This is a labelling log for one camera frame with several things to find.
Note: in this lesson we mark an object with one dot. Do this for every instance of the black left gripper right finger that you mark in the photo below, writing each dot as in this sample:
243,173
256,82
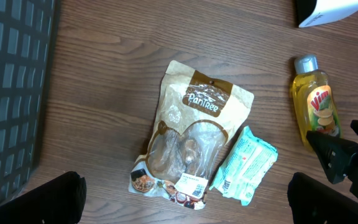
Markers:
313,202

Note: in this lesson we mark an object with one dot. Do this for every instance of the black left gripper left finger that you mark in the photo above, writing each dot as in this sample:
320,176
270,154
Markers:
61,200

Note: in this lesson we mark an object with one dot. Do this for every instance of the yellow liquid bottle silver cap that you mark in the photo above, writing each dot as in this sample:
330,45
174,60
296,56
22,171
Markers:
313,100

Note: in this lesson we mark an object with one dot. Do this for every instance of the brown snack wrapper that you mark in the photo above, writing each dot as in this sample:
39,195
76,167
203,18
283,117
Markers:
196,117

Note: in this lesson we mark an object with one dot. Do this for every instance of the teal tissue pack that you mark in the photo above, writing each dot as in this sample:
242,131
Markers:
244,168

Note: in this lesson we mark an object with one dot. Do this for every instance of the dark grey plastic basket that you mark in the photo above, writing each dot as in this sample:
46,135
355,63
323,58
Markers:
28,33

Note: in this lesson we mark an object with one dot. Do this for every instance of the white barcode scanner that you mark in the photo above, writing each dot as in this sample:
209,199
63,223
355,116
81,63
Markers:
317,12

